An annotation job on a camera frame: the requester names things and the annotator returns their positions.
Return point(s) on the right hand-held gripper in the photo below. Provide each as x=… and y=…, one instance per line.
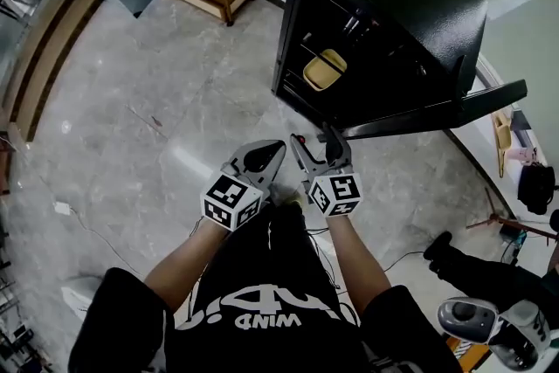
x=336, y=192

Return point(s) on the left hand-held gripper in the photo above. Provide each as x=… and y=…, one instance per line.
x=231, y=198

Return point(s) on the black fridge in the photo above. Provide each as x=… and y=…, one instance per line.
x=393, y=22

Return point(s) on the person's left forearm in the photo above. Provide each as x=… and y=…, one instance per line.
x=188, y=264

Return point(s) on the person's right forearm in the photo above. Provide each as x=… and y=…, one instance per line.
x=356, y=257

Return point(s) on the grey marble floor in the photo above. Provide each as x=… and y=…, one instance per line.
x=131, y=100

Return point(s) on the yellow plastic container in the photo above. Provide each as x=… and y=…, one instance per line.
x=325, y=70

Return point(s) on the person's black printed t-shirt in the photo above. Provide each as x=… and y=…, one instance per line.
x=266, y=310

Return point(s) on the yellow door shelf item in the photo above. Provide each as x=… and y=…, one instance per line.
x=502, y=135

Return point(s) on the wooden tripod stand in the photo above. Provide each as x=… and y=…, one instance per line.
x=515, y=225

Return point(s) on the white power adapter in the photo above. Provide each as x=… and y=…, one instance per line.
x=62, y=209

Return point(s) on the black backpack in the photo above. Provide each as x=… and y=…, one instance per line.
x=537, y=188

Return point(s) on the grey handheld device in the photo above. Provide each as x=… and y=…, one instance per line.
x=467, y=319

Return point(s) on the white shoe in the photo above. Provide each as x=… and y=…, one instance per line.
x=76, y=301

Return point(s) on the wooden counter base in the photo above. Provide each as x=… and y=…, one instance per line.
x=43, y=57

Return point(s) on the white handheld device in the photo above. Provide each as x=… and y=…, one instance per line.
x=522, y=336

